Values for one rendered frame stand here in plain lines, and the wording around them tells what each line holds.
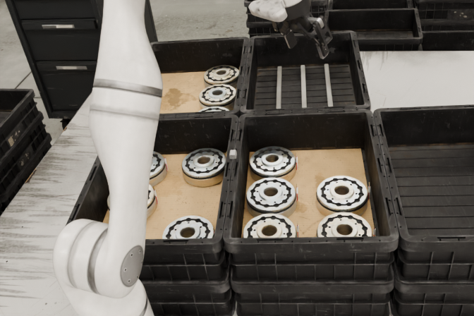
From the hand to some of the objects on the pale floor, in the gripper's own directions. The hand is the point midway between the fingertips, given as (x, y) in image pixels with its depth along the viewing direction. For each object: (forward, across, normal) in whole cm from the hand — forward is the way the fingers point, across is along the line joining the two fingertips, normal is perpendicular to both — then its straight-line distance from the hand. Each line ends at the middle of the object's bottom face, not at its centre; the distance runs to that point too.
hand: (307, 49), depth 118 cm
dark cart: (+102, +184, +2) cm, 211 cm away
